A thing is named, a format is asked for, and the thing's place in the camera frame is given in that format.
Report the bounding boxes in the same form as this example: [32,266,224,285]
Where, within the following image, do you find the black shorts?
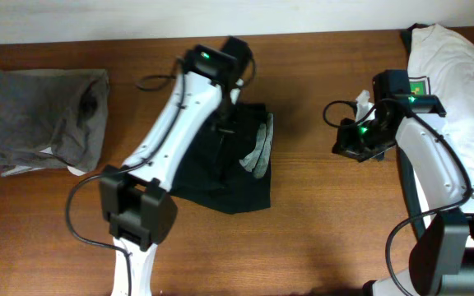
[171,103,273,214]

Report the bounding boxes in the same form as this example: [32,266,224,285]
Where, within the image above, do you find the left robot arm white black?
[99,36,255,295]

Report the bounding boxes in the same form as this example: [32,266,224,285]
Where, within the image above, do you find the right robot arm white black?
[332,70,474,295]

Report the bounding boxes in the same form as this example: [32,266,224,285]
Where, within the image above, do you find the white printed t-shirt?
[405,23,474,252]

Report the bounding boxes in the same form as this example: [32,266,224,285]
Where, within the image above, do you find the dark garment under t-shirt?
[396,23,431,239]

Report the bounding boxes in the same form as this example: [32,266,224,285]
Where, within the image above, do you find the grey folded garment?
[0,69,109,176]

